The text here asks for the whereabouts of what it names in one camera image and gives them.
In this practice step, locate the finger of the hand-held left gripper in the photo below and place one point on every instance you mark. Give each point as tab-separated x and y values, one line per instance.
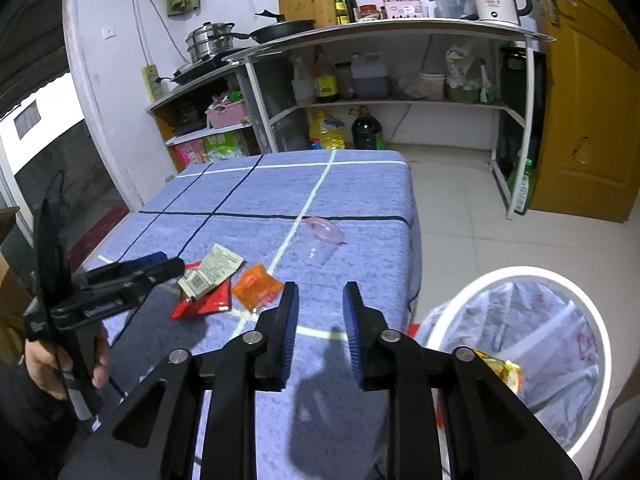
145	260
160	271

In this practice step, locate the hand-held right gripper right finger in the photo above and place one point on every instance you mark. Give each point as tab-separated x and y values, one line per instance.
352	335

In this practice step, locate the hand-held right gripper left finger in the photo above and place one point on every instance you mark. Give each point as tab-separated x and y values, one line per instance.
290	340

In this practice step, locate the grey seasoning packet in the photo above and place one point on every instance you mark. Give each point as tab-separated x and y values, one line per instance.
215	265

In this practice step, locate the red snack wrapper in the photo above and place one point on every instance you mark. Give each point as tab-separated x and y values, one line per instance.
210	305

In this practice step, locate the yellow snack bag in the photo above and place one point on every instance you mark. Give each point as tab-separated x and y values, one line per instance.
505	372

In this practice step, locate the white trash bin with liner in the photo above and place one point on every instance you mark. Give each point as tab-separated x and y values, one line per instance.
604	360

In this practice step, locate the person's left forearm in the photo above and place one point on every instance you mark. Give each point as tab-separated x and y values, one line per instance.
30	430

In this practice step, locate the person's left hand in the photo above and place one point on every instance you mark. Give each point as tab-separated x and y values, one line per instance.
42	365

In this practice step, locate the orange sauce sachet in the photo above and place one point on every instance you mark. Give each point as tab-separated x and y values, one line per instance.
255	287

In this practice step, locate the clear cup with pink lid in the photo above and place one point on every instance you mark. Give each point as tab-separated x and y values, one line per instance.
325	232

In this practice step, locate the pink packaging box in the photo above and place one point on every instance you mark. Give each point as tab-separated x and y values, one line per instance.
191	152

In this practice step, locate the small wooden shelf unit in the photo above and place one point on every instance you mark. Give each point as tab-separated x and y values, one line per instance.
162	125

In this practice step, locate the blue checked tablecloth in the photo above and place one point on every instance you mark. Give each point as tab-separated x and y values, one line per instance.
350	195

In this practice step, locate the green packaging box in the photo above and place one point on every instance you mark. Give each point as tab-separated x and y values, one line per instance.
225	145

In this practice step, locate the pink plastic basket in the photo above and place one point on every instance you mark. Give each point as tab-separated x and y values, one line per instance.
227	116

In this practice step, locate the yellow power strip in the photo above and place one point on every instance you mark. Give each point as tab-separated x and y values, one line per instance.
152	82

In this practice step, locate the black induction cooker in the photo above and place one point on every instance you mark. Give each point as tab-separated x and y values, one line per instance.
200	71

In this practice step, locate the large dark liquid bottle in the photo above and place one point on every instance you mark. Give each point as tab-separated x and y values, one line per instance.
367	132

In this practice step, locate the yellow cooking oil bottle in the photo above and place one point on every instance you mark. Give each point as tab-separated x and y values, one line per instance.
326	132

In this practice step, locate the green plastic bottle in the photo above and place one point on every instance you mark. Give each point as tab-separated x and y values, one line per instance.
522	190

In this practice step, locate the steel steamer pot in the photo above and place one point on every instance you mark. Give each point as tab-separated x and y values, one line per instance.
210	40

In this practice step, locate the white plastic bottle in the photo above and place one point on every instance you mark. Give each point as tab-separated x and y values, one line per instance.
301	87

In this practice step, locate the soy sauce bottle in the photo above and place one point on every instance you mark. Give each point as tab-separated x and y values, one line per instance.
326	85

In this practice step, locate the jug of dark liquid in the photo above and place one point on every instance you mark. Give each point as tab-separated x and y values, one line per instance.
370	80

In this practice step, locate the white plastic tub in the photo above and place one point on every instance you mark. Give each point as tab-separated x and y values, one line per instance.
431	86

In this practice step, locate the black frying pan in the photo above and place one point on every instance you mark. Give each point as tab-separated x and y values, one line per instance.
282	30

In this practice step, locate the bundle of plastic bags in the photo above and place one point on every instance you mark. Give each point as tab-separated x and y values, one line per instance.
465	75

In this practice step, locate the wooden door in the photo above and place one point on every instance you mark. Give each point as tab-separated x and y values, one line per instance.
590	135

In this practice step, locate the white metal shelf unit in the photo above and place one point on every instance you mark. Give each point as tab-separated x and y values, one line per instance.
400	27

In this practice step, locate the yellow label glass bottle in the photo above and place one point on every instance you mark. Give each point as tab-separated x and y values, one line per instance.
340	10

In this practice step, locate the red lid jar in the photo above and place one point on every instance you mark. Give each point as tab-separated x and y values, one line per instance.
369	12

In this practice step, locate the dark glass bottle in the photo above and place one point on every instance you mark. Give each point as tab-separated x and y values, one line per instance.
351	7

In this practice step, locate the pink chopstick holder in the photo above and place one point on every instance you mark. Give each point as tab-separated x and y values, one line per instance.
404	10

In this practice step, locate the clear plastic storage container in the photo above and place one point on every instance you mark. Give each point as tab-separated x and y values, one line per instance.
452	2

